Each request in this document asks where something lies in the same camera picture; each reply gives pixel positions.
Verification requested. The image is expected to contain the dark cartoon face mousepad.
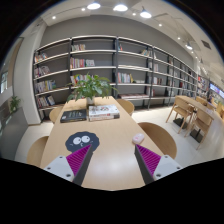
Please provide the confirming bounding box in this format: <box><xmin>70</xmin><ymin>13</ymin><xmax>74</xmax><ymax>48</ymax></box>
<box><xmin>65</xmin><ymin>131</ymin><xmax>100</xmax><ymax>152</ymax></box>

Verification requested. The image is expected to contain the wooden chair left far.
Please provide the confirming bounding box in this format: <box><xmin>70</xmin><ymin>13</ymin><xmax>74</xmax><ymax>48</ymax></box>
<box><xmin>49</xmin><ymin>107</ymin><xmax>62</xmax><ymax>123</ymax></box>

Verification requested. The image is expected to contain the wooden chair front right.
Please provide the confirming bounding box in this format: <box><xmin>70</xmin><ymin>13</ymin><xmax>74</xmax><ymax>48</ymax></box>
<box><xmin>190</xmin><ymin>109</ymin><xmax>213</xmax><ymax>144</ymax></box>

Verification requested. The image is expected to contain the wall screen at right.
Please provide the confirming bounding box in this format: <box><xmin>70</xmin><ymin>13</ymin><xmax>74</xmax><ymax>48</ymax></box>
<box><xmin>209</xmin><ymin>83</ymin><xmax>224</xmax><ymax>99</ymax></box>

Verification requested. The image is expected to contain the white book stack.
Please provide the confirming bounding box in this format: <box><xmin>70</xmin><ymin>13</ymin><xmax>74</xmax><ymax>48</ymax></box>
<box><xmin>88</xmin><ymin>104</ymin><xmax>120</xmax><ymax>121</ymax></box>

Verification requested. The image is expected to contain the wooden chair left near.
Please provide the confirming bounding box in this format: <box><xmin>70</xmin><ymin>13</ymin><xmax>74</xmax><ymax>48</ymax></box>
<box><xmin>27</xmin><ymin>136</ymin><xmax>48</xmax><ymax>167</ymax></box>

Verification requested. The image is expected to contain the small plant at left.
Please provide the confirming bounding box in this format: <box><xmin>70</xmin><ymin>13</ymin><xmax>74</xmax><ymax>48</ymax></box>
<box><xmin>10</xmin><ymin>96</ymin><xmax>21</xmax><ymax>113</ymax></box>

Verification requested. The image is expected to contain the wooden chair right far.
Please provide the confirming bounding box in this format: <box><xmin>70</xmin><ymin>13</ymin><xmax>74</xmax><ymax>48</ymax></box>
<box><xmin>117</xmin><ymin>99</ymin><xmax>135</xmax><ymax>115</ymax></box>

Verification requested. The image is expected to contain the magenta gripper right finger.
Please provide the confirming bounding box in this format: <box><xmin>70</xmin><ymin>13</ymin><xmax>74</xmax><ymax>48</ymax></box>
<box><xmin>134</xmin><ymin>144</ymin><xmax>182</xmax><ymax>184</ymax></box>

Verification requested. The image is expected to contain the wooden chair right near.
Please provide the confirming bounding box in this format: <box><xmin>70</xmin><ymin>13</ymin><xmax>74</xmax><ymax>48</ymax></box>
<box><xmin>139</xmin><ymin>122</ymin><xmax>177</xmax><ymax>158</ymax></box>

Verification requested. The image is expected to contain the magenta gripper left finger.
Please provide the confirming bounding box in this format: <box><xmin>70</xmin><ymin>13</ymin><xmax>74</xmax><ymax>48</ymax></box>
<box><xmin>44</xmin><ymin>145</ymin><xmax>93</xmax><ymax>186</ymax></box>

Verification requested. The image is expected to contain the green potted plant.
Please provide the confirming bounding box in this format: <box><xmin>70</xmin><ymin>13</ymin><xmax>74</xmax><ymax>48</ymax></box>
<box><xmin>66</xmin><ymin>74</ymin><xmax>117</xmax><ymax>102</ymax></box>

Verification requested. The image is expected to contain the black book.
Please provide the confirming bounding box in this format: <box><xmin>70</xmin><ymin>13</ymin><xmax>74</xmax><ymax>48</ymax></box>
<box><xmin>60</xmin><ymin>109</ymin><xmax>87</xmax><ymax>123</ymax></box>

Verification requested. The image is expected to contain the large grey bookshelf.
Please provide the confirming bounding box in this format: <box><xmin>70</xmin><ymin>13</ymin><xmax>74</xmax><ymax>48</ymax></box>
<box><xmin>33</xmin><ymin>35</ymin><xmax>198</xmax><ymax>119</ymax></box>

